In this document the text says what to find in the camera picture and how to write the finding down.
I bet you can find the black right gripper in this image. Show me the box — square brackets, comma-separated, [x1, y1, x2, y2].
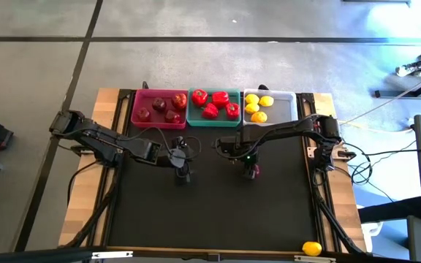
[216, 134, 261, 180]

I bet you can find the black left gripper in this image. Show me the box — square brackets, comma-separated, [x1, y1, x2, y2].
[157, 144, 194, 186]

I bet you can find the red bell pepper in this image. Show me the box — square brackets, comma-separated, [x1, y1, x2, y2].
[191, 88, 209, 107]
[211, 91, 230, 110]
[201, 103, 220, 120]
[225, 102, 241, 120]

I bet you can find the teal plastic basket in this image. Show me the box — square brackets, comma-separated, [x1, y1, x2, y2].
[186, 87, 242, 128]

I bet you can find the white plastic basket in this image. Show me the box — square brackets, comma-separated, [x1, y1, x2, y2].
[242, 88, 299, 127]

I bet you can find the pink plastic basket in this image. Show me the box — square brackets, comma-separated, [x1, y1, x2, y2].
[130, 88, 189, 130]

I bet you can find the grey metal floor bar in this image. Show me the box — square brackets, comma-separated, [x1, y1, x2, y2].
[373, 65, 421, 99]

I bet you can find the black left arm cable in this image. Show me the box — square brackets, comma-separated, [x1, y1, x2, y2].
[122, 126, 202, 161]

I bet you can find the white metal frame bracket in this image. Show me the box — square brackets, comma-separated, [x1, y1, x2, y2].
[293, 255, 338, 263]
[91, 251, 134, 260]

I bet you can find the black aluminium rig frame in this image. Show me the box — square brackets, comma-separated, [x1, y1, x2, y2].
[0, 87, 421, 263]

